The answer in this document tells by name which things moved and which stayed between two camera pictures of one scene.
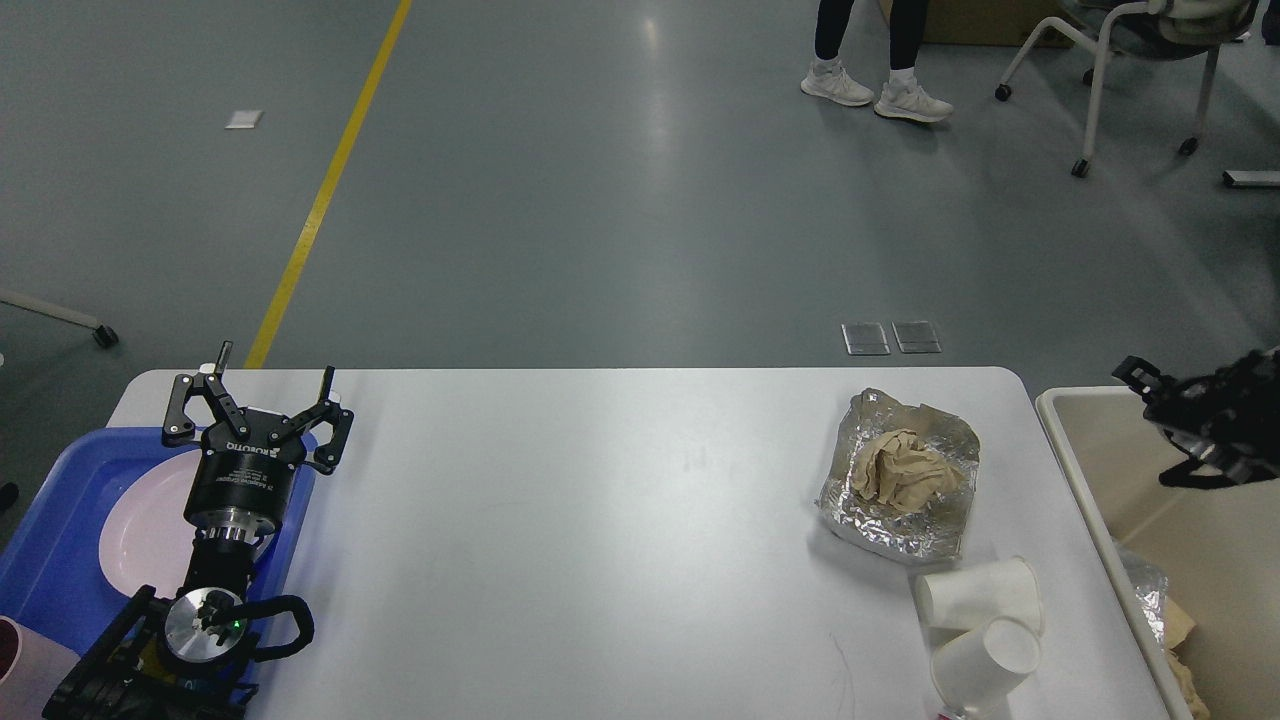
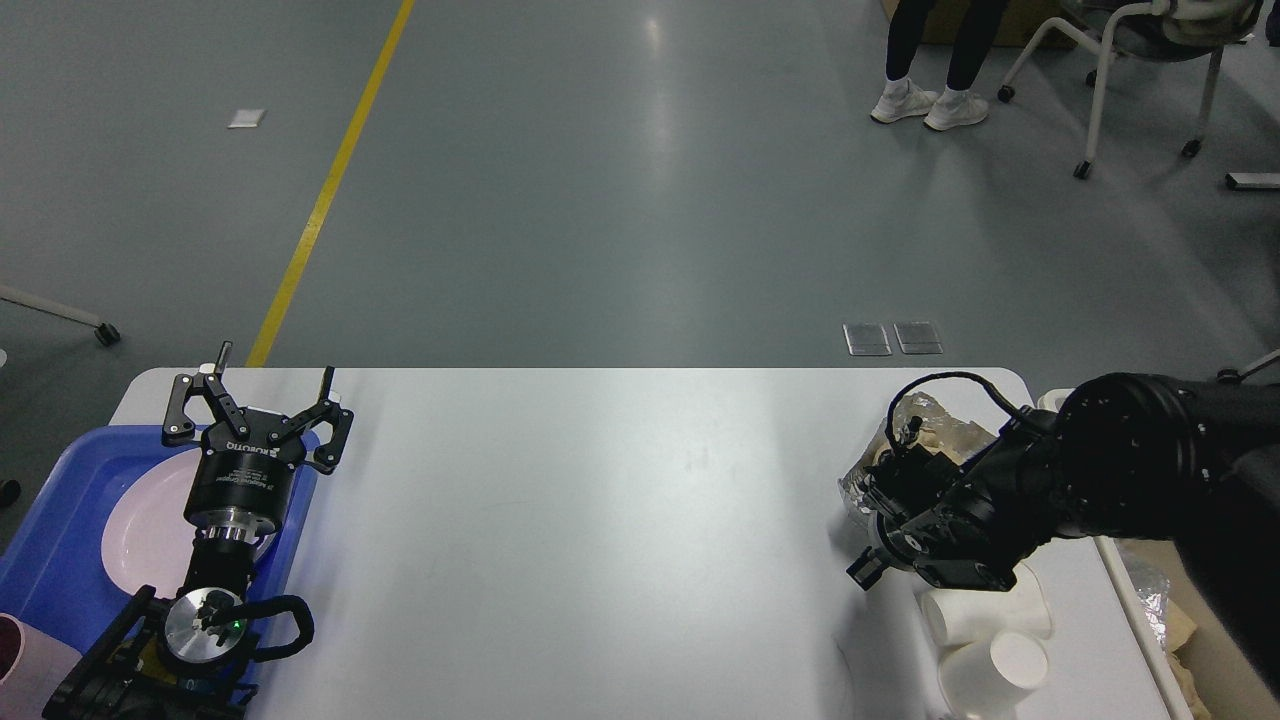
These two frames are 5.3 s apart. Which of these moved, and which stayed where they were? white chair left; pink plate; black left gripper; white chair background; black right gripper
Moved: black right gripper
Stayed: black left gripper; pink plate; white chair left; white chair background
